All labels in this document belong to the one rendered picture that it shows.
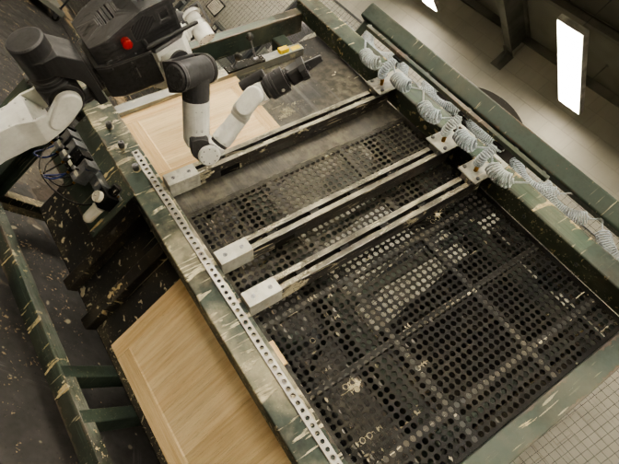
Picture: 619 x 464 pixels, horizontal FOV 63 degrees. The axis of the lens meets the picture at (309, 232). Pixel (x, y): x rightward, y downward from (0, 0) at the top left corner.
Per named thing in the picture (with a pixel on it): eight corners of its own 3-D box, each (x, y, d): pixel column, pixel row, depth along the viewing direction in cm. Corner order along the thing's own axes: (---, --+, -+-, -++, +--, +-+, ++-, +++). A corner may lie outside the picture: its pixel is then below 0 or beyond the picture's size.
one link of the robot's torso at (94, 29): (85, 56, 144) (193, 1, 151) (45, -3, 159) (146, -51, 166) (127, 126, 169) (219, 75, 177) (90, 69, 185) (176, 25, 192)
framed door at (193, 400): (114, 345, 211) (110, 345, 209) (205, 257, 202) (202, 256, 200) (218, 559, 171) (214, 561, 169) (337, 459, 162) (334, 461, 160)
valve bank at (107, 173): (19, 142, 204) (58, 99, 200) (50, 155, 216) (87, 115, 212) (62, 228, 181) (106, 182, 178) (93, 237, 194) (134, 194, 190)
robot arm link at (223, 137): (250, 129, 178) (216, 170, 182) (240, 117, 185) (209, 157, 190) (226, 113, 171) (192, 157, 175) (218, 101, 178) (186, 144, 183)
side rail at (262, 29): (98, 91, 236) (91, 72, 227) (295, 26, 277) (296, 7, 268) (102, 98, 234) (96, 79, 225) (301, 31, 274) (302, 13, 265)
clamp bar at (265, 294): (238, 298, 173) (234, 261, 153) (482, 167, 216) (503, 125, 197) (253, 321, 168) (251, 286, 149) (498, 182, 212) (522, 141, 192)
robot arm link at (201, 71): (190, 109, 162) (189, 66, 154) (169, 99, 165) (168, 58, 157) (215, 99, 170) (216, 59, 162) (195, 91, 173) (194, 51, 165)
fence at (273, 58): (115, 113, 220) (113, 106, 217) (297, 49, 255) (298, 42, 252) (120, 121, 218) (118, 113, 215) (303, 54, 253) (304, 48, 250)
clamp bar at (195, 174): (163, 184, 199) (151, 140, 180) (393, 87, 243) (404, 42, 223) (174, 201, 195) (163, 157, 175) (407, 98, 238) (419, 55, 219)
